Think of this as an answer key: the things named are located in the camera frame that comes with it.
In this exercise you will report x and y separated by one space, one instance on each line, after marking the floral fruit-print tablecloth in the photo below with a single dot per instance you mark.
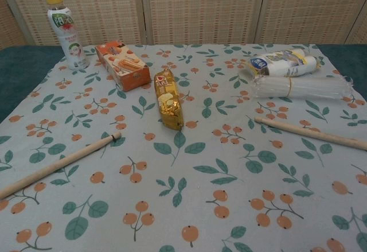
200 177

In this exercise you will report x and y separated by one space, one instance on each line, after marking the woven folding screen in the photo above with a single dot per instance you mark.
200 8

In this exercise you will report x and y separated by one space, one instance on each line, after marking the orange biscuit box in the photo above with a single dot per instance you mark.
121 65

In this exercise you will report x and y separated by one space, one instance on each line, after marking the gold foil snack packet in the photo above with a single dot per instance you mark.
168 100

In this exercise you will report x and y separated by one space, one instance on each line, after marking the white paper cup pack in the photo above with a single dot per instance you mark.
284 62

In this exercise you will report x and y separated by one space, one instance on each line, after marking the yellow-capped drink bottle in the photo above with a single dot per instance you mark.
70 36

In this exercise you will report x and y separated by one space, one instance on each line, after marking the wooden stick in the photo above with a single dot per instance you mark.
315 133
57 163

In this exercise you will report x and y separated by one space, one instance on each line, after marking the clear plastic straw bundle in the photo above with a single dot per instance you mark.
301 87

